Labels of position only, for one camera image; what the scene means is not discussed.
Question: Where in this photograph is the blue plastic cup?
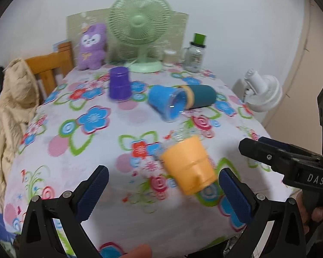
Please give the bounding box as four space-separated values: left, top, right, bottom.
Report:
148 85 188 122

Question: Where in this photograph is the operator right hand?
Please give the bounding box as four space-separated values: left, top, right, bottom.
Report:
296 192 323 239

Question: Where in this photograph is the glass mug jar green lid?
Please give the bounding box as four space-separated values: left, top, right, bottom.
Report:
182 33 206 73

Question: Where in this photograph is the operator thumb tip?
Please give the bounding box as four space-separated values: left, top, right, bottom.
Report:
121 244 152 258

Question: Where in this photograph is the orange plastic cup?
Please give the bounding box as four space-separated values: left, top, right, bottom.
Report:
159 136 217 195

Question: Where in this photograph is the wooden chair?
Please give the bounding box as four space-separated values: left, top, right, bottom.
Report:
25 41 75 104

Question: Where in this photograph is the white clip fan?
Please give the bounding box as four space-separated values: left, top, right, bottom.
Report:
243 69 282 113

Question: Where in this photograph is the floral tablecloth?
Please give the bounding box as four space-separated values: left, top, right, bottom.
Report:
3 66 292 257

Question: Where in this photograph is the beige quilted jacket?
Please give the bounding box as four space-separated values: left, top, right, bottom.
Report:
0 58 39 213

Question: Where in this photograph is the purple plush bunny toy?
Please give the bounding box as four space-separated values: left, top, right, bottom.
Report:
77 23 107 71

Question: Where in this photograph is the dark teal cup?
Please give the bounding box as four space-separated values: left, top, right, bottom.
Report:
179 85 216 109

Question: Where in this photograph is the purple plastic cup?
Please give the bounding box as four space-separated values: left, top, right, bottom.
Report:
109 66 132 101

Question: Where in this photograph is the small clear cotton swab jar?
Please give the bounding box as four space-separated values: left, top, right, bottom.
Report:
162 49 177 66

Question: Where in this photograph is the green desk fan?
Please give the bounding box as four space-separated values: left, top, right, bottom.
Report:
108 0 171 73

